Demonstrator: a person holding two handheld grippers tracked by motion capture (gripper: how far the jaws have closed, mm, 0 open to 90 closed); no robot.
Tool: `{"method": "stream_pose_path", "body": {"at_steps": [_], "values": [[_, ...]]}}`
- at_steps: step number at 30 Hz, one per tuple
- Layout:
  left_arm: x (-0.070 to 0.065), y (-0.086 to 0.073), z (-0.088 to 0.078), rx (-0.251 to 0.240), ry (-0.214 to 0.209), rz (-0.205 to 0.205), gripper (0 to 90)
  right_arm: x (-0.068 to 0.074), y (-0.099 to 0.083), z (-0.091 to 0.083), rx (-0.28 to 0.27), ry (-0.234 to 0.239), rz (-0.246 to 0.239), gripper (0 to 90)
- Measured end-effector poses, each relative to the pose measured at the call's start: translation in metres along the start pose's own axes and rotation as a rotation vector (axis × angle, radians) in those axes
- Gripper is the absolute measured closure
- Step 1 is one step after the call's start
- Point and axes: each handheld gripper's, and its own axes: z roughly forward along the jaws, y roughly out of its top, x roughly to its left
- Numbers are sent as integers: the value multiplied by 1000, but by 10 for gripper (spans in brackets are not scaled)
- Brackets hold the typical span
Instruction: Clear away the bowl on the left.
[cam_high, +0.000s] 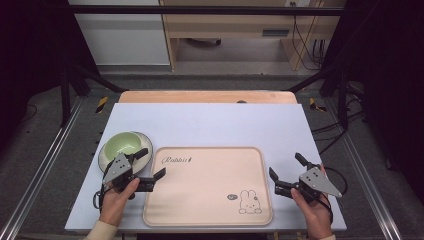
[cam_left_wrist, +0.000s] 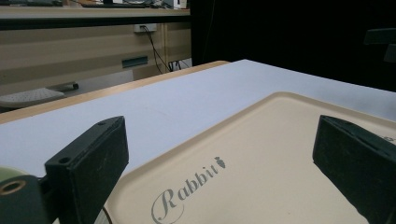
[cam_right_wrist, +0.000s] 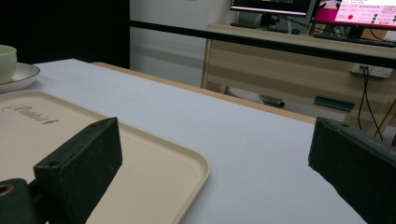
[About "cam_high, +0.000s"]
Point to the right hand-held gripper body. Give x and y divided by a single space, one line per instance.
316 182

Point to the black horizontal frame bar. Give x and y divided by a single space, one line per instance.
200 10

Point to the pink rabbit print tray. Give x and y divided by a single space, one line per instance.
203 190

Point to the aluminium floor rail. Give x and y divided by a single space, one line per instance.
36 173
366 176

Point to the white cabinet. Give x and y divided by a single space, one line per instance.
123 36

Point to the black metal frame stand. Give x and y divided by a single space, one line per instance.
65 96
342 96

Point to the person's left hand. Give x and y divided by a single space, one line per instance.
115 201

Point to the wooden table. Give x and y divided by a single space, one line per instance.
200 97

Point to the wooden desk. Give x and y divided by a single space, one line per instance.
230 25

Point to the light green bowl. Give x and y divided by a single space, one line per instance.
146 146

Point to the yellow black tape marker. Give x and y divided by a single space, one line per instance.
102 104
314 104

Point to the person's right hand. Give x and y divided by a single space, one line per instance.
313 213

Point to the black curtain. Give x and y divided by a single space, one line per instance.
30 43
390 66

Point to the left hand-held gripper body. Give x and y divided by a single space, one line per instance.
116 169

